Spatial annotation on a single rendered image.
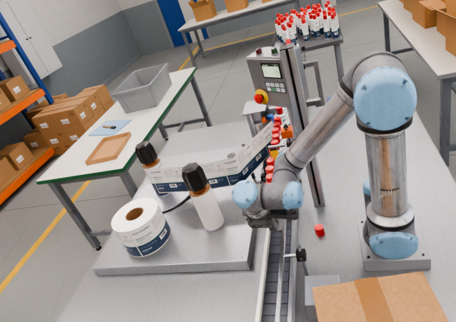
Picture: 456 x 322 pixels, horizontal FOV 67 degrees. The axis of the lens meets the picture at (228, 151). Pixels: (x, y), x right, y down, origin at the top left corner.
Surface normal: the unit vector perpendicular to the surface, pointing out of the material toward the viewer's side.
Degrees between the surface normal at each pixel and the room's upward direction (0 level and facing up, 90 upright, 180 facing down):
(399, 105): 82
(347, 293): 0
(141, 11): 90
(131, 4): 90
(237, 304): 0
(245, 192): 30
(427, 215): 0
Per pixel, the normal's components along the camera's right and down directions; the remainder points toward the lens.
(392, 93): -0.26, 0.44
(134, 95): -0.10, 0.62
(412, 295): -0.29, -0.82
